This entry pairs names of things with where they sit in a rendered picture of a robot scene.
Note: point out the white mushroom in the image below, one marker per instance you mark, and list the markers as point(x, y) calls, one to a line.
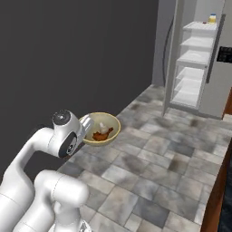
point(103, 128)

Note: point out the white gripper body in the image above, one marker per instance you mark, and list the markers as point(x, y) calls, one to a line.
point(87, 127)

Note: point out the yellow jar with blue lid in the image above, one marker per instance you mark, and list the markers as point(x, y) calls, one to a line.
point(212, 19)

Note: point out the brown wooden counter cabinet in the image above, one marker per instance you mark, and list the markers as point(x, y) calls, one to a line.
point(213, 199)

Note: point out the brown chicken drumstick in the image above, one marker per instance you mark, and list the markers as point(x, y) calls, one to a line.
point(101, 137)

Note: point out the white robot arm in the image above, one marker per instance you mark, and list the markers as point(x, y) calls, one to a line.
point(21, 187)

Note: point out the beige bowl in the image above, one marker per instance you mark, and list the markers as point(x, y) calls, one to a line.
point(113, 133)

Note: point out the grey fridge with white shelves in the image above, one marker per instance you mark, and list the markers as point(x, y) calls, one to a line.
point(193, 60)

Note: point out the grey fridge door with dispenser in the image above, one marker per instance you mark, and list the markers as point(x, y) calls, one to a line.
point(219, 84)

